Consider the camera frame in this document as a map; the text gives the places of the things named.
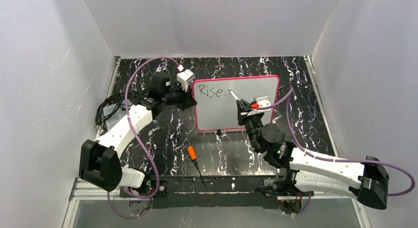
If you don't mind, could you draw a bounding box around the white black whiteboard marker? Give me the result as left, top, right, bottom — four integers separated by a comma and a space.
229, 90, 239, 100

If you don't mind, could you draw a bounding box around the pink framed whiteboard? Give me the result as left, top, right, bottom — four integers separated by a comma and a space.
192, 75, 280, 131

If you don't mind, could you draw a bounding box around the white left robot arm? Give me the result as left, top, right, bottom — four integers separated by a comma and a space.
79, 69, 197, 192

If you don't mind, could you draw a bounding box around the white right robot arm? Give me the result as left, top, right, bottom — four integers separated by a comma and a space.
236, 99, 389, 210

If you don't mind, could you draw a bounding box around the clear plastic screw box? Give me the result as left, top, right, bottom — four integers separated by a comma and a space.
97, 103, 125, 130

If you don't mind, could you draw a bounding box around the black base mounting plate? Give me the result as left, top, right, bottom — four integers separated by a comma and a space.
119, 174, 314, 210

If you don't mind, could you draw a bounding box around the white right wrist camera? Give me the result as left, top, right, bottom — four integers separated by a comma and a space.
247, 96, 271, 116

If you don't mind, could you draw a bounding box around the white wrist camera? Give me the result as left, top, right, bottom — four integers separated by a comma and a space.
247, 96, 271, 116
176, 65, 196, 92

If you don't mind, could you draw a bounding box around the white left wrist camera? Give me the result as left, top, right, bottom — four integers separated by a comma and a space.
176, 65, 196, 92

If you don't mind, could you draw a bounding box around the orange handled screwdriver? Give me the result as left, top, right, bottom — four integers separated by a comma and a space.
187, 146, 206, 186

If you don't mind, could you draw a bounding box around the black coiled ethernet cable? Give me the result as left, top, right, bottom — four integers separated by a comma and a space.
95, 93, 135, 126

